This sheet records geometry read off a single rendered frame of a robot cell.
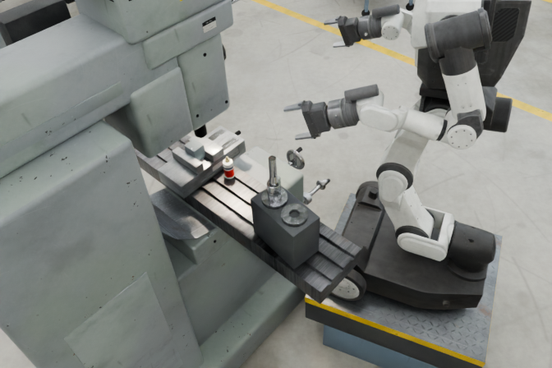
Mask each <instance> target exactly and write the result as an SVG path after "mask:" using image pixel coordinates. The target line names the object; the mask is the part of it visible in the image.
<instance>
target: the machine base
mask: <svg viewBox="0 0 552 368"><path fill-rule="evenodd" d="M305 296H306V293H304V292H303V291H302V290H301V289H300V288H298V287H297V286H295V285H294V284H293V283H291V282H290V281H289V280H287V279H286V278H284V276H282V275H281V274H280V273H278V272H276V273H275V274H274V275H273V276H272V277H271V278H270V279H269V280H268V281H267V282H266V283H265V284H264V285H263V286H262V287H261V288H260V289H259V290H258V291H257V292H256V293H255V294H254V295H253V296H252V297H250V298H249V299H248V300H247V301H246V302H245V303H244V304H243V305H242V306H241V307H240V308H239V309H238V310H237V311H236V312H235V313H234V314H233V315H232V316H231V317H230V318H229V319H228V320H227V321H226V322H225V323H224V324H222V325H221V326H220V327H219V328H218V329H217V330H216V331H215V332H214V333H213V334H212V335H211V336H210V337H209V338H208V339H207V340H206V341H205V342H204V343H203V344H202V345H201V346H200V351H201V354H202V357H203V360H204V362H203V364H202V365H201V366H200V367H199V368H239V366H240V365H241V364H242V363H243V362H244V361H245V360H246V359H247V358H248V357H249V356H250V355H251V354H252V353H253V352H254V350H255V349H256V348H257V347H258V346H259V345H261V343H262V342H263V341H264V340H265V339H266V338H267V337H268V336H269V335H270V334H271V333H272V332H273V331H274V330H275V329H276V328H277V327H278V326H279V325H280V324H281V323H282V322H283V320H284V319H285V318H286V317H287V316H288V315H289V314H290V313H291V312H292V311H293V310H294V309H295V308H296V307H297V305H298V304H299V303H300V302H301V301H302V300H303V299H304V298H305Z"/></svg>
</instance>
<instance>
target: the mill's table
mask: <svg viewBox="0 0 552 368"><path fill-rule="evenodd" d="M190 138H191V137H190V136H188V135H186V136H184V137H183V138H181V139H180V140H179V141H177V142H176V143H174V144H173V145H171V146H169V147H168V148H167V149H165V150H164V151H162V152H161V153H159V154H157V155H156V156H154V157H153V158H151V159H150V158H147V157H145V156H144V155H143V154H142V153H141V152H139V151H138V150H136V149H135V148H134V150H135V152H136V157H137V160H138V163H139V165H140V168H142V169H143V170H144V171H146V172H147V173H148V174H149V175H150V176H152V177H153V178H155V179H156V180H157V181H159V182H160V183H162V182H161V181H160V178H159V173H158V169H159V168H161V167H162V166H163V165H164V164H166V163H167V162H169V161H170V160H171V159H173V153H172V150H174V149H176V148H177V147H179V148H181V149H182V150H185V147H184V145H185V144H186V143H188V140H189V139H190ZM233 167H234V174H235V176H234V178H232V179H227V178H226V177H225V175H224V170H222V171H220V172H219V173H217V174H216V175H215V176H213V177H212V178H210V179H209V180H208V181H207V182H206V183H205V184H203V185H202V186H200V187H199V188H198V189H196V190H195V191H193V192H192V193H191V194H190V195H189V196H188V197H186V198H185V199H184V198H183V197H181V196H180V195H178V194H177V193H176V192H175V191H174V190H172V189H171V188H169V187H168V186H166V185H165V184H164V183H162V184H163V185H164V186H165V187H167V188H168V189H169V190H170V191H172V192H173V193H174V194H176V195H177V196H179V197H180V198H181V199H182V200H184V201H185V202H186V203H187V204H189V205H190V206H191V207H193V208H194V209H196V210H197V211H198V212H200V213H201V214H202V215H204V216H205V217H206V218H207V219H208V220H210V221H211V222H212V223H214V224H215V225H217V226H218V227H219V228H221V229H222V230H223V231H225V232H226V233H227V234H228V235H229V236H231V237H232V238H234V239H235V240H236V241H237V242H239V243H240V244H242V245H243V246H244V247H245V248H246V249H248V250H249V251H251V252H252V253H253V254H255V255H256V256H257V257H259V258H260V259H261V260H263V261H264V262H265V263H266V264H267V265H269V266H270V267H272V268H273V269H274V270H276V271H277V272H278V273H280V274H281V275H282V276H284V278H286V279H287V280H289V281H290V282H291V283H293V284H294V285H295V286H297V287H298V288H300V289H301V290H302V291H303V292H304V293H306V294H307V295H308V296H310V297H311V298H312V299H314V300H315V301H317V302H318V303H319V304H321V303H322V302H323V301H324V300H325V298H326V297H327V296H328V295H329V294H330V293H331V292H332V291H333V290H334V289H335V288H336V287H337V286H338V285H339V284H340V283H341V282H342V280H343V279H344V278H345V277H346V276H347V275H348V274H349V273H350V272H351V271H352V269H353V268H354V267H355V266H356V265H357V264H358V263H359V262H360V258H361V248H360V247H359V246H357V245H355V244H354V243H352V242H351V241H349V240H348V239H347V238H345V237H343V236H342V235H340V234H338V233H337V232H335V231H334V230H333V229H331V228H329V227H328V226H326V225H325V224H323V223H322V222H320V240H319V250H318V251H317V252H316V253H314V255H313V256H311V257H310V258H309V259H307V260H306V261H305V262H303V263H302V264H300V265H299V266H298V267H297V268H295V269H293V268H292V267H291V266H290V265H289V264H288V263H287V262H286V261H284V260H283V259H282V258H281V257H280V256H279V255H278V254H277V253H276V252H275V251H274V250H273V249H272V248H271V247H270V246H268V245H267V244H266V243H265V242H264V241H263V240H262V239H261V238H260V237H259V236H258V235H257V234H256V233H255V232H254V226H253V218H252V211H251V198H252V197H253V196H255V195H257V194H259V193H260V192H262V191H263V190H264V189H266V188H267V186H265V185H264V184H262V183H261V182H259V181H257V180H256V179H254V178H253V177H251V176H250V175H248V174H247V173H245V172H243V171H242V170H241V169H240V168H238V167H236V166H235V165H233Z"/></svg>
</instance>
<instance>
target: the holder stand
mask: <svg viewBox="0 0 552 368"><path fill-rule="evenodd" d="M281 192H282V198H281V200H279V201H276V202H272V201H270V200H269V199H268V194H267V188H266V189H264V190H263V191H262V192H260V193H259V194H257V195H255V196H253V197H252V198H251V211H252V218H253V226H254V232H255V233H256V234H257V235H258V236H259V237H260V238H261V239H262V240H263V241H264V242H265V243H266V244H267V245H268V246H270V247H271V248H272V249H273V250H274V251H275V252H276V253H277V254H278V255H279V256H280V257H281V258H282V259H283V260H284V261H286V262H287V263H288V264H289V265H290V266H291V267H292V268H293V269H295V268H297V267H298V266H299V265H301V264H302V263H303V262H305V261H306V260H307V259H309V258H310V257H311V256H313V255H314V253H316V252H317V251H318V250H319V240H320V217H319V216H318V215H317V214H315V213H314V212H313V211H312V210H311V209H309V208H308V207H307V206H305V205H304V204H303V203H302V202H300V201H299V199H297V198H296V197H295V196H294V195H292V194H291V193H290V192H289V191H287V190H286V189H285V188H284V187H283V186H281Z"/></svg>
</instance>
